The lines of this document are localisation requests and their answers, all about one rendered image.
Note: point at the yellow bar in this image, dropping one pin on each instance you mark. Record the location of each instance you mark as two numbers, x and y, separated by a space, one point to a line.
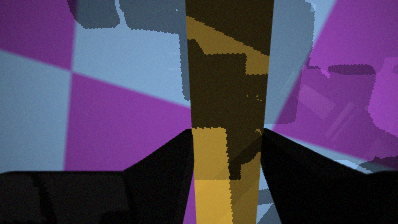
228 57

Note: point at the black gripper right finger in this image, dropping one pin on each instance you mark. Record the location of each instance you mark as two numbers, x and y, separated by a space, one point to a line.
309 188

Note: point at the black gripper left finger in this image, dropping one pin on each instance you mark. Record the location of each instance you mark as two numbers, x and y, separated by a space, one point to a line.
154 190

